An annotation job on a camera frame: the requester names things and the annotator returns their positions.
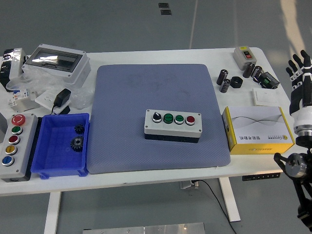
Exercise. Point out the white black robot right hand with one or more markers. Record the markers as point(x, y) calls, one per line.
point(303, 97)

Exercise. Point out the grey four-control button box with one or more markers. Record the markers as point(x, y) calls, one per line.
point(170, 129)

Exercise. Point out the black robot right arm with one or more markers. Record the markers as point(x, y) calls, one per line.
point(298, 167)

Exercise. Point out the grey five-button control box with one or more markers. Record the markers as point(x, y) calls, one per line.
point(23, 146)

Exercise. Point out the black module with green terminal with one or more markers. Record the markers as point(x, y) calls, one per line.
point(269, 81)

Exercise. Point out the black cylindrical capacitor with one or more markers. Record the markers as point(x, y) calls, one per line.
point(248, 70)
point(222, 76)
point(256, 72)
point(224, 85)

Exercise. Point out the yellow white cardboard box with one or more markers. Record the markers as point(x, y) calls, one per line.
point(258, 126)

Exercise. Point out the black hexagonal nut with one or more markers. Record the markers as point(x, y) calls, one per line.
point(236, 82)

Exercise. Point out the black table control panel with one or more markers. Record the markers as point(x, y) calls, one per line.
point(258, 177)

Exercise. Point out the white table leg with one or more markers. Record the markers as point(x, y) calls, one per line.
point(230, 200)
point(51, 212)

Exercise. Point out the grey under-table box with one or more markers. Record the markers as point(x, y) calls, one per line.
point(187, 184)

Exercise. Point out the black floor socket cover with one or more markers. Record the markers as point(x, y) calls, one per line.
point(163, 5)
point(165, 12)

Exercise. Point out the blue-grey table mat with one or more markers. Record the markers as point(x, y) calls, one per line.
point(136, 85)

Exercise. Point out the small black bevel gear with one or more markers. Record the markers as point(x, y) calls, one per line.
point(79, 129)

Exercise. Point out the large black bevel gear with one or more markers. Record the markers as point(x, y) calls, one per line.
point(77, 144)

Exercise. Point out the black power adapter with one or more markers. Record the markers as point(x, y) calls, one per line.
point(62, 97)

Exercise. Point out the blue plastic bin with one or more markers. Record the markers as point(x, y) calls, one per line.
point(56, 146)

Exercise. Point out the clear plastic bag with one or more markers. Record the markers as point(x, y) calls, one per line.
point(44, 83)

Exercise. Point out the grey metal plate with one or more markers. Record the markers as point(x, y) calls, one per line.
point(25, 106)

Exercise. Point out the white black wrapped device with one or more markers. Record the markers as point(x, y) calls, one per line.
point(14, 63)

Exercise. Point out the white wall switch plate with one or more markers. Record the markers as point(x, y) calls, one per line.
point(265, 97)

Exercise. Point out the grey two-button switch box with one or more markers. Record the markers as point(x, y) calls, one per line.
point(240, 57)

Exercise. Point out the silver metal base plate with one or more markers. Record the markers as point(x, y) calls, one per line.
point(143, 229)

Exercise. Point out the grey enclosure with clear lid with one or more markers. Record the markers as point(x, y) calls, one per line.
point(73, 73)

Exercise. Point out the white wall socket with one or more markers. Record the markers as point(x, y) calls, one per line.
point(45, 98)

